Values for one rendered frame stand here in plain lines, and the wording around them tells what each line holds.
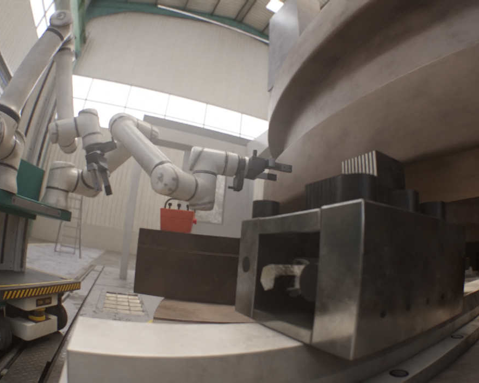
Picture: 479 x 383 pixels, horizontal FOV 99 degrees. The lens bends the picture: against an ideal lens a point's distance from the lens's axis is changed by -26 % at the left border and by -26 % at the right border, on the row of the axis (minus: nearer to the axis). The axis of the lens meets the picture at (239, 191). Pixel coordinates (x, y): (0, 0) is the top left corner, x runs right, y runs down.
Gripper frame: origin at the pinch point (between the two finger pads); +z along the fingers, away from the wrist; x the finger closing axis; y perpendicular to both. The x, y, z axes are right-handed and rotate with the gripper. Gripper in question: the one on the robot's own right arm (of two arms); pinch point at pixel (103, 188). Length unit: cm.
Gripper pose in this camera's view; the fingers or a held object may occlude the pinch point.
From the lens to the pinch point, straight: 111.2
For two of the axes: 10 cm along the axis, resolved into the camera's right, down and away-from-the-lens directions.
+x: 1.6, -0.9, -9.8
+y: -9.4, 2.9, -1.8
